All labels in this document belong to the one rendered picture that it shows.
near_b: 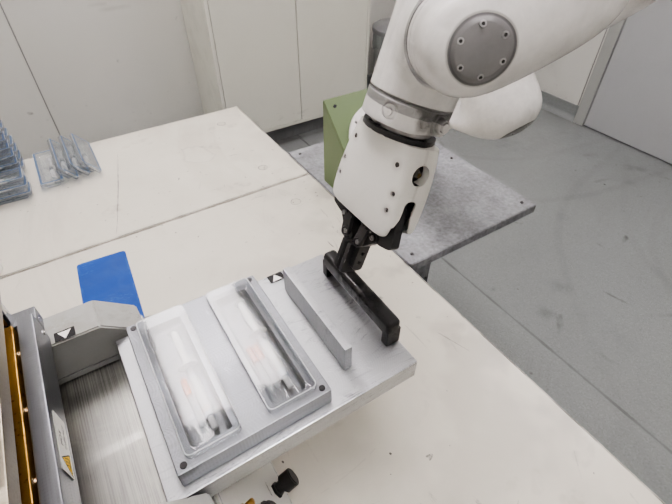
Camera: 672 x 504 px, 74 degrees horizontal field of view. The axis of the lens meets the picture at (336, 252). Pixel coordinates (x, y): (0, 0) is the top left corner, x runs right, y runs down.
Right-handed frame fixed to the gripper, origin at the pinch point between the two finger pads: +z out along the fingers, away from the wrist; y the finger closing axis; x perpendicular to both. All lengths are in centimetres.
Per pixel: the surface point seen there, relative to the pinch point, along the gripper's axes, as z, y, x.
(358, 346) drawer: 10.0, -5.5, -0.9
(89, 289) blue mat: 40, 48, 18
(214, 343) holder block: 12.7, 2.5, 13.8
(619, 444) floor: 70, -28, -119
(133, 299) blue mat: 38, 40, 12
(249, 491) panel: 26.7, -8.9, 11.8
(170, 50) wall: 37, 245, -60
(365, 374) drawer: 10.5, -9.1, 0.6
